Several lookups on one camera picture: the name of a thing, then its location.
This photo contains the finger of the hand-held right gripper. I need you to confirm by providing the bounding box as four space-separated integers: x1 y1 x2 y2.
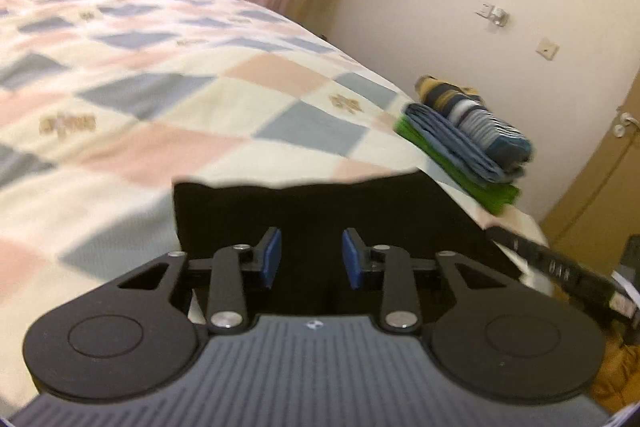
486 226 538 262

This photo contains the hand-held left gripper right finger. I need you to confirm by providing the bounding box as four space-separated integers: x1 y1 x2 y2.
341 226 504 334

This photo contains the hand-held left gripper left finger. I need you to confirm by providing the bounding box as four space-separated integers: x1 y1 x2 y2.
116 226 283 334

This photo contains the black garment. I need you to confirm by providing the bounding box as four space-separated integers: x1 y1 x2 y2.
172 171 524 323

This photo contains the green folded garment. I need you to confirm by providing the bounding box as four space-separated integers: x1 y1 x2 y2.
394 117 521 216

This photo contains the wooden door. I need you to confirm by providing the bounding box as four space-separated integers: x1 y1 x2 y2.
542 74 640 268

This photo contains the blue folded garment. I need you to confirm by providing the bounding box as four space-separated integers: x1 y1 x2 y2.
402 102 526 186

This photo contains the mustard yellow cloth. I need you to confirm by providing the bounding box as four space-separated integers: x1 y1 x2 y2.
590 334 640 413

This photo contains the navy white striped folded garment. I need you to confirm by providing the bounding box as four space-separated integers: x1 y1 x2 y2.
442 89 534 173

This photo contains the yellow striped folded garment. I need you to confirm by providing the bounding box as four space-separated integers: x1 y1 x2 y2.
414 75 484 108

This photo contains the checked pastel quilt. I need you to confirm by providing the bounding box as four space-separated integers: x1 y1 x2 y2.
0 0 552 404

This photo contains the silver door handle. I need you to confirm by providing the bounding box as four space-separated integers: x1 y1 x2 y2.
614 111 640 138

